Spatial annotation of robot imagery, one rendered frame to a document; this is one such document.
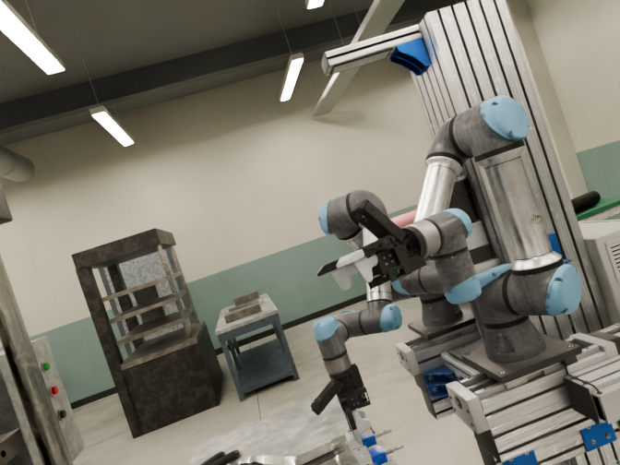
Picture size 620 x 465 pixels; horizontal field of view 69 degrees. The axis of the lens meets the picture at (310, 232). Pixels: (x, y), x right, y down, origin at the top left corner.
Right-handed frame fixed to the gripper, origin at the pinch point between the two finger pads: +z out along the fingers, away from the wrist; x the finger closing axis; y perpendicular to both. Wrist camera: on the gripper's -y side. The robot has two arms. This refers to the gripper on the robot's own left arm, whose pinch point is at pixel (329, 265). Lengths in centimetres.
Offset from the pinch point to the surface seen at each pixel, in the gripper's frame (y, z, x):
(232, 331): 17, -114, 405
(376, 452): 50, -18, 42
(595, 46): -141, -659, 199
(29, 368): -6, 50, 70
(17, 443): 10, 57, 71
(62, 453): 17, 50, 73
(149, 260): -134, -120, 685
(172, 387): 47, -46, 458
